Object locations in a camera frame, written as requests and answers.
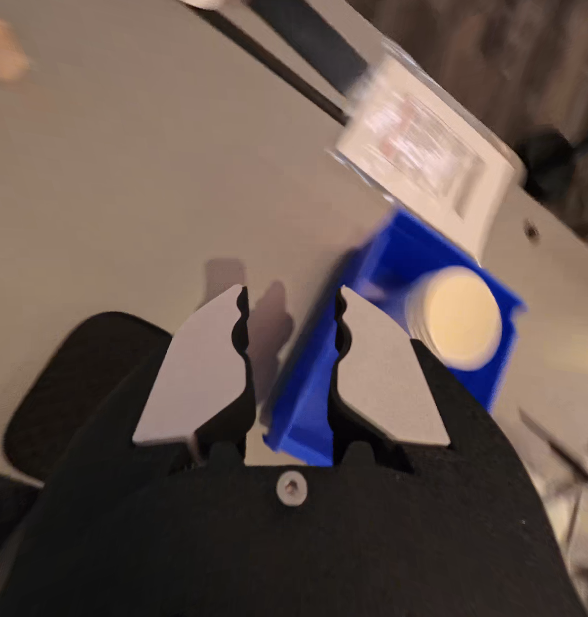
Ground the black padded wrist rest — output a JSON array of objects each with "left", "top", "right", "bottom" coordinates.
[{"left": 4, "top": 311, "right": 175, "bottom": 487}]

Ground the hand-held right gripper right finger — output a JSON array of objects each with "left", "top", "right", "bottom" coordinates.
[{"left": 328, "top": 285, "right": 452, "bottom": 458}]

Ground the acrylic paper sign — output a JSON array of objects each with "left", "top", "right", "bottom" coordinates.
[{"left": 325, "top": 53, "right": 516, "bottom": 258}]

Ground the blue plastic bin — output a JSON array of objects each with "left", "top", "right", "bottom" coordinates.
[{"left": 262, "top": 207, "right": 526, "bottom": 467}]

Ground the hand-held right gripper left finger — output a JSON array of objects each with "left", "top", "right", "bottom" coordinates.
[{"left": 131, "top": 284, "right": 257, "bottom": 454}]

